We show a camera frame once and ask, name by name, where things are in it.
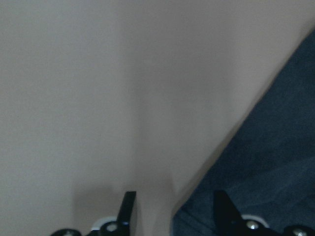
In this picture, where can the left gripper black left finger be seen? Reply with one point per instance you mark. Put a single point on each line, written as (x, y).
(123, 224)

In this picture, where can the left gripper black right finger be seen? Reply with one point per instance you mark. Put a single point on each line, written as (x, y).
(229, 221)

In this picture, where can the black t-shirt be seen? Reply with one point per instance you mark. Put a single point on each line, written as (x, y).
(268, 167)

